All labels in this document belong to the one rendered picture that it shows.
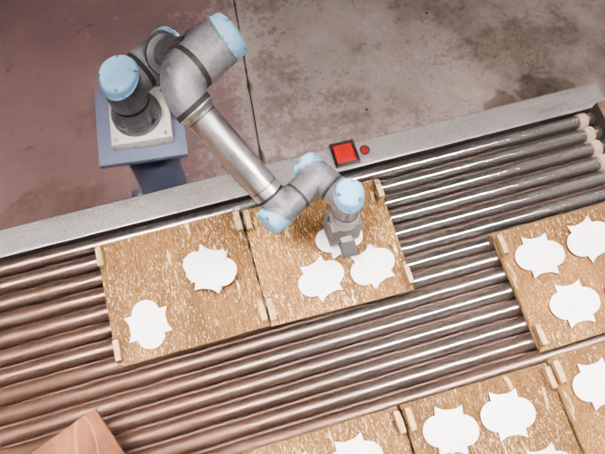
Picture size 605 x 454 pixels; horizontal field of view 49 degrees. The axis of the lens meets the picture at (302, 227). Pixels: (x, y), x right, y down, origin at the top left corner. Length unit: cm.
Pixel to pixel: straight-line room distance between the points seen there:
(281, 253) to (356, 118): 141
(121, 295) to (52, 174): 137
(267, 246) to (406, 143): 54
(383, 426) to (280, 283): 46
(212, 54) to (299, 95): 167
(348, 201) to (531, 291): 64
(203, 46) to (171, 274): 65
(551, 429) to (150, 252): 116
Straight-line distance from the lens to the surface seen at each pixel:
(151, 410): 180
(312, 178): 160
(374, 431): 176
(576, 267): 201
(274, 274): 183
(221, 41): 155
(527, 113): 221
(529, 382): 188
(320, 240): 185
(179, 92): 152
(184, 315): 181
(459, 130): 211
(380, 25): 346
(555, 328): 194
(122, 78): 191
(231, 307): 181
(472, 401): 183
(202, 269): 181
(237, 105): 316
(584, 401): 192
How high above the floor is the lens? 268
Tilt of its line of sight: 69 degrees down
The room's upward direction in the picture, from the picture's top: 5 degrees clockwise
